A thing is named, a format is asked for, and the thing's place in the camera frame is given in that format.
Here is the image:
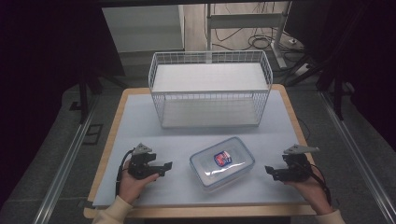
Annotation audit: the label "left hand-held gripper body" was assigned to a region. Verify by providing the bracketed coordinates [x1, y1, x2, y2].
[127, 142, 166, 180]

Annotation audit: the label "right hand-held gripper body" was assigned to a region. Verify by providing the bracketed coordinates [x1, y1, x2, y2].
[271, 144, 320, 183]

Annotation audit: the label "clear plastic food container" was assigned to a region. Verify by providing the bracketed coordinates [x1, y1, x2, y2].
[189, 136, 256, 191]

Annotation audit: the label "white wire shelf rack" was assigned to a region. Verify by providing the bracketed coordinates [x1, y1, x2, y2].
[148, 49, 274, 129]

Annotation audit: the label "person's left hand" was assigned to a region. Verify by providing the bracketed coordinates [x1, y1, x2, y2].
[119, 168, 161, 206]

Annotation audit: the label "person's right hand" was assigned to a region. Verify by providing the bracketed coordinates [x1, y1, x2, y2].
[283, 160, 333, 216]

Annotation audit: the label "light blue table mat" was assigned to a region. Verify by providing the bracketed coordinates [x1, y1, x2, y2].
[92, 90, 309, 207]

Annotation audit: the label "black tripod stand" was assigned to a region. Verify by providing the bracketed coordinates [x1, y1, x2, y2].
[69, 69, 129, 125]
[284, 54, 356, 121]

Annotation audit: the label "white power strip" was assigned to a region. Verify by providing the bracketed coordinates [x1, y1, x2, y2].
[293, 63, 312, 77]

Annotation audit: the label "white cabinet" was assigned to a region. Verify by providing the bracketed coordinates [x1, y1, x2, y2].
[102, 4, 186, 53]

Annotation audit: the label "white metal stand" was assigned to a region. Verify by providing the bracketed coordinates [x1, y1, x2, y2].
[205, 2, 293, 69]

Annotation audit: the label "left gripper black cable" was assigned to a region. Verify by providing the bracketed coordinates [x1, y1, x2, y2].
[115, 148, 134, 198]

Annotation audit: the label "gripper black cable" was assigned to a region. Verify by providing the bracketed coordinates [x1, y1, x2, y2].
[292, 160, 332, 206]
[115, 148, 134, 198]

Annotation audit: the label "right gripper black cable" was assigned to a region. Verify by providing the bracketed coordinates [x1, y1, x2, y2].
[292, 160, 332, 206]

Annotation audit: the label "metal floor rail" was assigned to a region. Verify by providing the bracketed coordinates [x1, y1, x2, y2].
[319, 91, 396, 224]
[32, 94, 101, 224]

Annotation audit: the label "black floor cables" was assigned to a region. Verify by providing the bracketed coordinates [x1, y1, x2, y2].
[204, 3, 309, 78]

